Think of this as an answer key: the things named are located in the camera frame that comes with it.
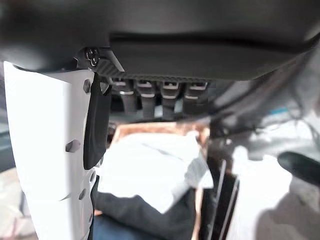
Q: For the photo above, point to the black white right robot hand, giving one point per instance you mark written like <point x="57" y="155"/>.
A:
<point x="175" y="37"/>

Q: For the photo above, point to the white garment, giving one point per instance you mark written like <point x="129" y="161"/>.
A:
<point x="150" y="162"/>

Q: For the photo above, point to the large black garment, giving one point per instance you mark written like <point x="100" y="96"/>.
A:
<point x="140" y="217"/>

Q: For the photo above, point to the blue garment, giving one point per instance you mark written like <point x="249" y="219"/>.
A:
<point x="110" y="230"/>

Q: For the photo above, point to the wicker laundry basket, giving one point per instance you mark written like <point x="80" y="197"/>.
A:
<point x="155" y="127"/>

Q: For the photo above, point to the silver right robot leg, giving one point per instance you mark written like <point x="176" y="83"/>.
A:
<point x="262" y="82"/>

